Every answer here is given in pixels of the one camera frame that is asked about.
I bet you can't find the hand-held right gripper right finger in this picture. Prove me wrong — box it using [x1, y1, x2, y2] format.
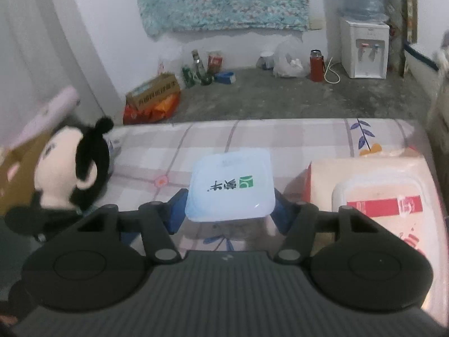
[270, 188, 381, 264]

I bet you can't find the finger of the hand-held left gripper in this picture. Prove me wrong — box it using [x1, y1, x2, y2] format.
[4, 204, 84, 242]

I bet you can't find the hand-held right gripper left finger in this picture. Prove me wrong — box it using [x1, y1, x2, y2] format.
[77, 188, 190, 262]

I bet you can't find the large brown cardboard box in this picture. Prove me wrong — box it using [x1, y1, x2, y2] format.
[0, 137, 53, 218]

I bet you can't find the beige black-haired plush doll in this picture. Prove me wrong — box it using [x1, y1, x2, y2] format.
[33, 117, 114, 213]

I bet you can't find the translucent white plastic container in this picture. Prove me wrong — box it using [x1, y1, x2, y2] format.
[185, 148, 276, 222]

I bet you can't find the pink plaid printed sheet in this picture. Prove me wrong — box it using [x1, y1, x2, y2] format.
[105, 117, 449, 253]

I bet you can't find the orange plastic bag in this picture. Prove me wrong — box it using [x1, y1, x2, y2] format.
[123, 93, 181, 124]

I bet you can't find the peach wipes pack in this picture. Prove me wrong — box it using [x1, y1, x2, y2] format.
[303, 152, 448, 309]

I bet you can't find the printed small cardboard carton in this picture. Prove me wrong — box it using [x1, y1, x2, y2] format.
[125, 73, 181, 113]

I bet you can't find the green bottle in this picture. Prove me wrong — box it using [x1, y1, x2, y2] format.
[182, 64, 195, 88]

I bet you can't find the red carton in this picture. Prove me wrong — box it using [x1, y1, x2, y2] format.
[207, 53, 223, 75]

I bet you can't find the white plastic bag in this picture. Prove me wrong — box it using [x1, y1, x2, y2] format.
[273, 40, 309, 78]

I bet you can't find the red thermos flask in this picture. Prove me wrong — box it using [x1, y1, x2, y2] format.
[309, 49, 324, 82]

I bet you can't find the white cup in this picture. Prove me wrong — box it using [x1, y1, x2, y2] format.
[259, 51, 276, 70]

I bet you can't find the white water dispenser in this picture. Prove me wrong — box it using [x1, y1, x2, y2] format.
[339, 17, 391, 79]

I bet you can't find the frayed white cloth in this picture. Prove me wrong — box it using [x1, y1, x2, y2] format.
[433, 30, 449, 71]

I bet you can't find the white cable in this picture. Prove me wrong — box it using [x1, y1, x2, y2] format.
[324, 57, 342, 85]

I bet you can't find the floral turquoise wall cloth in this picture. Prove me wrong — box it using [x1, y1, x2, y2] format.
[131, 0, 310, 37]

